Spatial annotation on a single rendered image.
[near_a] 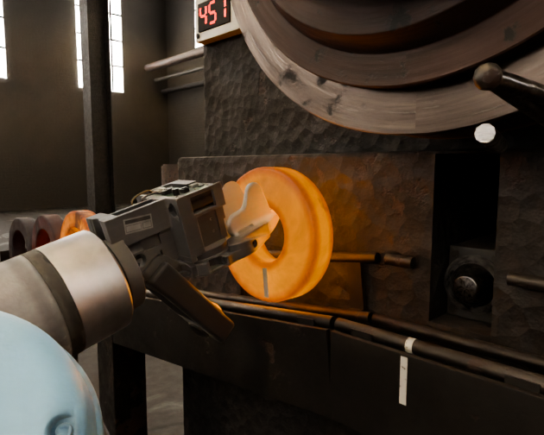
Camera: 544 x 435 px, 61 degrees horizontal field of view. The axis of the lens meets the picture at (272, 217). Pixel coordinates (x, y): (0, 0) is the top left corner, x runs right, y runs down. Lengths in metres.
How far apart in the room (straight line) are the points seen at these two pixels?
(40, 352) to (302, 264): 0.34
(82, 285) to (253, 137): 0.42
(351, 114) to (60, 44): 10.85
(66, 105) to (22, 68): 1.05
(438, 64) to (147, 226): 0.26
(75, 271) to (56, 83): 10.64
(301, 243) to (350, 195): 0.09
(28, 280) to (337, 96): 0.29
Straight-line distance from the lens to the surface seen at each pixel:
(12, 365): 0.18
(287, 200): 0.49
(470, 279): 0.48
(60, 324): 0.37
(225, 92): 0.77
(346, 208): 0.53
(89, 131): 7.25
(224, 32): 0.76
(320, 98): 0.43
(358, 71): 0.39
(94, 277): 0.37
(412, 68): 0.36
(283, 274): 0.50
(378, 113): 0.39
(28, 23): 11.07
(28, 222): 1.28
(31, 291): 0.36
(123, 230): 0.40
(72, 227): 0.98
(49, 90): 10.91
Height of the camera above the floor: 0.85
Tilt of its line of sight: 6 degrees down
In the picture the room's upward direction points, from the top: straight up
